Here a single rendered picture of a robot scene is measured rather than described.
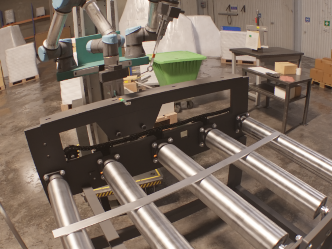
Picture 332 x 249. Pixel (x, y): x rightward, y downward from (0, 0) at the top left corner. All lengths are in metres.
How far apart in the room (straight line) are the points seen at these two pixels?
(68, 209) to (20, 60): 8.32
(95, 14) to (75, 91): 3.34
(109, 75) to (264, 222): 0.93
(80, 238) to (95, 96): 1.39
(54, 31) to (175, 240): 1.30
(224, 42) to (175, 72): 4.27
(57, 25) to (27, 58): 7.59
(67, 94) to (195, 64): 2.32
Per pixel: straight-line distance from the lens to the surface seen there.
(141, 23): 4.89
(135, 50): 1.80
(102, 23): 1.42
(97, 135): 2.13
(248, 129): 1.59
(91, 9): 1.48
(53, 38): 1.61
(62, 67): 1.76
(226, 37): 7.88
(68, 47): 1.76
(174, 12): 1.07
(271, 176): 1.16
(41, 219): 2.45
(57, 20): 1.54
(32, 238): 2.31
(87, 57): 1.90
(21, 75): 9.22
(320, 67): 6.93
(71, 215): 0.98
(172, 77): 3.82
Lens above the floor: 1.56
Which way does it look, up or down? 26 degrees down
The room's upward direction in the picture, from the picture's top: 4 degrees counter-clockwise
